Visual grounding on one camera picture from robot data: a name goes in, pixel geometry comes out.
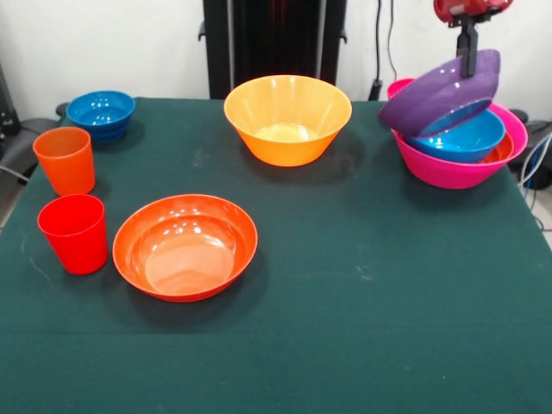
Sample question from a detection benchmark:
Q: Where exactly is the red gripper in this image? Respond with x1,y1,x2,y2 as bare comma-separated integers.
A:
433,0,514,79

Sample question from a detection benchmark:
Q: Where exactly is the purple plastic bowl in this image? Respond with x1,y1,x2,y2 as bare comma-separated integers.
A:
378,48,502,139

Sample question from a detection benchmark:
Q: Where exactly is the light blue plastic bowl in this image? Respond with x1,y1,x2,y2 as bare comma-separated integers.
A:
405,98,506,164

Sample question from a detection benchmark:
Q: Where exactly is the orange-red plastic bowl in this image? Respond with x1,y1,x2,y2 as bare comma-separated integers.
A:
481,132,516,165
112,194,260,304

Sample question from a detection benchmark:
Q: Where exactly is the large magenta plastic bowl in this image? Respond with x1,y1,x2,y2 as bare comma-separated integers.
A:
390,103,530,191

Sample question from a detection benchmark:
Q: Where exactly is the orange plastic bowl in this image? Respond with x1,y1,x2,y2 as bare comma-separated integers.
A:
223,74,354,167

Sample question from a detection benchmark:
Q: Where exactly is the small magenta plastic bowl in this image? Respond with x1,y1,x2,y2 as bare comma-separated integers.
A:
386,78,415,101

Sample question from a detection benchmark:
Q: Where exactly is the black office chair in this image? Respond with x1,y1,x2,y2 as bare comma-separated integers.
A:
511,107,552,191
0,64,70,186

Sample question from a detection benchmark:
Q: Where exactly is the dark green table cloth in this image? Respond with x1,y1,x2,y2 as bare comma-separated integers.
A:
0,97,552,414

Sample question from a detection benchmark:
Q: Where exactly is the small dark blue bowl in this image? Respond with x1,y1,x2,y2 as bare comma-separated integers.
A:
66,89,136,142

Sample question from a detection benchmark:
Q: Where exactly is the orange plastic cup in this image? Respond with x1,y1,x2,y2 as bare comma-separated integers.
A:
32,125,97,197

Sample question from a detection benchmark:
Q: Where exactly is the red plastic cup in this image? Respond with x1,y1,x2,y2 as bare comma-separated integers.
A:
37,193,110,276

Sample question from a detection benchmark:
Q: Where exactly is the black wall cable with plug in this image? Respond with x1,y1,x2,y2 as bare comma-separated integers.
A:
369,0,398,103

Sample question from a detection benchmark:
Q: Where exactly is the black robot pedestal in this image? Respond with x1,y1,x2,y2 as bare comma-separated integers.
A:
198,0,348,100

